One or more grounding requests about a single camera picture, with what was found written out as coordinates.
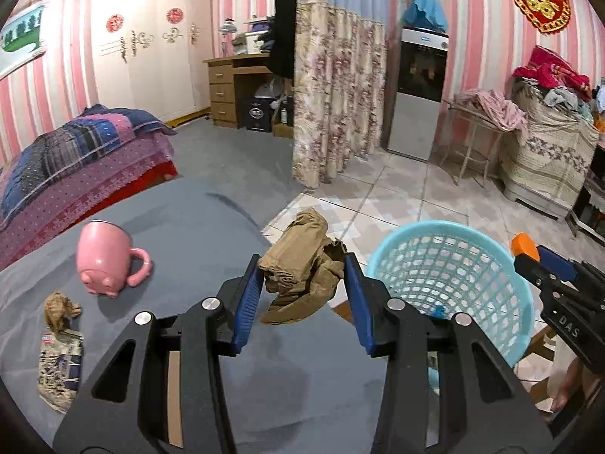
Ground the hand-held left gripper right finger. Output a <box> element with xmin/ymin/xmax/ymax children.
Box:
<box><xmin>344</xmin><ymin>252</ymin><xmax>555</xmax><ymax>454</ymax></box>

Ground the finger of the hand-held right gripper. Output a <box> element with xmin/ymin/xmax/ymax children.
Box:
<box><xmin>514</xmin><ymin>245</ymin><xmax>580</xmax><ymax>290</ymax></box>

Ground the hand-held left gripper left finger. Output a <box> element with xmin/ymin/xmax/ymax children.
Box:
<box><xmin>53</xmin><ymin>254</ymin><xmax>264</xmax><ymax>454</ymax></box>

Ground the olive cloth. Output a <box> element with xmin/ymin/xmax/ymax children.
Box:
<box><xmin>256</xmin><ymin>207</ymin><xmax>349</xmax><ymax>325</ymax></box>

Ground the light blue plastic basket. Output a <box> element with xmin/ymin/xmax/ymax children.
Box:
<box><xmin>365</xmin><ymin>220</ymin><xmax>536</xmax><ymax>395</ymax></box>

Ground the person's right hand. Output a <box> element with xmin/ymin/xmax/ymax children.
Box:
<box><xmin>549</xmin><ymin>354</ymin><xmax>593</xmax><ymax>413</ymax></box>

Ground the wooden chair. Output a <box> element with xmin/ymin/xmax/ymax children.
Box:
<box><xmin>519</xmin><ymin>325</ymin><xmax>559</xmax><ymax>408</ymax></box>

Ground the dark low cabinet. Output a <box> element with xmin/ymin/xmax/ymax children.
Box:
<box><xmin>566</xmin><ymin>146</ymin><xmax>605</xmax><ymax>238</ymax></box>

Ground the cabinet with floral cover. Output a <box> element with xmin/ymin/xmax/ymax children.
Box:
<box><xmin>500</xmin><ymin>79</ymin><xmax>602</xmax><ymax>221</ymax></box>

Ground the metal rack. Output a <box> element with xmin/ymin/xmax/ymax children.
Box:
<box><xmin>439</xmin><ymin>98</ymin><xmax>505</xmax><ymax>188</ymax></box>

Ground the pink pig mug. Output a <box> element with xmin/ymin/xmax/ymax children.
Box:
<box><xmin>76</xmin><ymin>220</ymin><xmax>154</xmax><ymax>300</ymax></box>

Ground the pink cloth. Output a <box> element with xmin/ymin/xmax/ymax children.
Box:
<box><xmin>453</xmin><ymin>88</ymin><xmax>529</xmax><ymax>134</ymax></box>

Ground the black box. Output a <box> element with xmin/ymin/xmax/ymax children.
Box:
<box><xmin>240</xmin><ymin>95</ymin><xmax>276</xmax><ymax>133</ymax></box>

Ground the pile of clothes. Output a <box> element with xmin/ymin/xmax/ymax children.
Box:
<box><xmin>512</xmin><ymin>44</ymin><xmax>595</xmax><ymax>108</ymax></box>

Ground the bed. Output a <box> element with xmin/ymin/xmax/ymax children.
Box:
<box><xmin>0</xmin><ymin>103</ymin><xmax>179</xmax><ymax>271</ymax></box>

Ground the floral curtain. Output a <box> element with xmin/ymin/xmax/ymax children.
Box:
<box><xmin>290</xmin><ymin>0</ymin><xmax>390</xmax><ymax>190</ymax></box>

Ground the water dispenser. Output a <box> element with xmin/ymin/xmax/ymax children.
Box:
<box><xmin>386</xmin><ymin>26</ymin><xmax>451</xmax><ymax>162</ymax></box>

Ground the white plastic bag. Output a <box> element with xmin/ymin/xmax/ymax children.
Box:
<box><xmin>252</xmin><ymin>79</ymin><xmax>287</xmax><ymax>101</ymax></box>

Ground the wooden desk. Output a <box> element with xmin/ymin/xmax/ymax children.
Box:
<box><xmin>202</xmin><ymin>52</ymin><xmax>297</xmax><ymax>140</ymax></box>

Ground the striped purple blue quilt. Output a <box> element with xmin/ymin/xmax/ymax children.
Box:
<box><xmin>0</xmin><ymin>103</ymin><xmax>179</xmax><ymax>221</ymax></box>

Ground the white wardrobe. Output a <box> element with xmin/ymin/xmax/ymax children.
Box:
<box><xmin>89</xmin><ymin>0</ymin><xmax>214</xmax><ymax>124</ymax></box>

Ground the white box on desk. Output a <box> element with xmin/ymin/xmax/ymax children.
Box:
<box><xmin>231</xmin><ymin>30</ymin><xmax>273</xmax><ymax>56</ymax></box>

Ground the black coat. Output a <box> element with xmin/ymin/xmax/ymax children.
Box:
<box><xmin>266</xmin><ymin>0</ymin><xmax>299</xmax><ymax>82</ymax></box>

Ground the blue cloth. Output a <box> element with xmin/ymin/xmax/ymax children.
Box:
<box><xmin>401</xmin><ymin>0</ymin><xmax>451</xmax><ymax>35</ymax></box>

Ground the large landscape wall poster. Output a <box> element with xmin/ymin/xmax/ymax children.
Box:
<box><xmin>0</xmin><ymin>1</ymin><xmax>49</xmax><ymax>79</ymax></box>

